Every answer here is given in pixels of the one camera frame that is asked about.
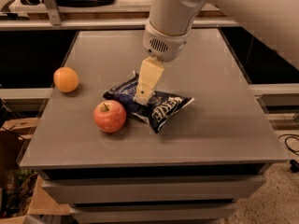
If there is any cardboard box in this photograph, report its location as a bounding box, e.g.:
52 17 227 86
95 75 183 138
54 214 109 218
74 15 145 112
0 118 39 179

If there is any blue chip bag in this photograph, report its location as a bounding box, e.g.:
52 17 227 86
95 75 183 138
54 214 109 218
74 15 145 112
103 73 194 133

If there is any orange fruit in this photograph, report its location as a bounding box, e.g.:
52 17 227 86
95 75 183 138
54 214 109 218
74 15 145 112
53 67 78 92

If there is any grey lower drawer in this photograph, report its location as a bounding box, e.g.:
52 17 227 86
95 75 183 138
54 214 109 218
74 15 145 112
71 203 236 224

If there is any red apple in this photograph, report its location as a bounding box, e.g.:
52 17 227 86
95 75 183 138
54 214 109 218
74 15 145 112
93 100 127 133

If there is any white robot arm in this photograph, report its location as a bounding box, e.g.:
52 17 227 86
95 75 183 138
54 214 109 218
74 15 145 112
135 0 299 105

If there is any black cable on floor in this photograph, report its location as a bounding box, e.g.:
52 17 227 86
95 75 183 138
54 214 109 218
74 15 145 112
278 133 299 174

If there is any grey drawer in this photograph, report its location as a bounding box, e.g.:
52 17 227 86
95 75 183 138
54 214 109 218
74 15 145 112
42 175 265 205
71 203 236 224

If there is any grey upper drawer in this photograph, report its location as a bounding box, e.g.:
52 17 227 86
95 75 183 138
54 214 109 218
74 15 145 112
42 175 265 205

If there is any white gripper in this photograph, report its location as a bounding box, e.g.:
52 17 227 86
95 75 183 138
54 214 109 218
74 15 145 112
134 21 189 105

